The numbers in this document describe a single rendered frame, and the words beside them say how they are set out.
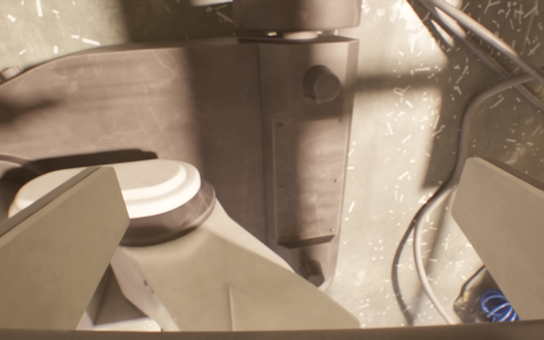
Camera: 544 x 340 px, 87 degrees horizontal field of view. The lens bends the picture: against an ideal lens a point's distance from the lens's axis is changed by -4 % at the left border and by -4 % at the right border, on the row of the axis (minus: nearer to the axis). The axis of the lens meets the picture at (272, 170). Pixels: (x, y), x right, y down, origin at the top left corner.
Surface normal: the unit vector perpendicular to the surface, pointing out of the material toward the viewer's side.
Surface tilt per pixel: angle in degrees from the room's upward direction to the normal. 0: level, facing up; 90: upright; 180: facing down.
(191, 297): 90
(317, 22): 2
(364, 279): 0
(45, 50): 0
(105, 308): 90
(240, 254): 90
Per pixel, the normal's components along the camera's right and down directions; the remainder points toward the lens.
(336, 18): 0.50, 0.43
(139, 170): -0.03, -0.88
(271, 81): -0.55, 0.41
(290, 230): 0.20, 0.46
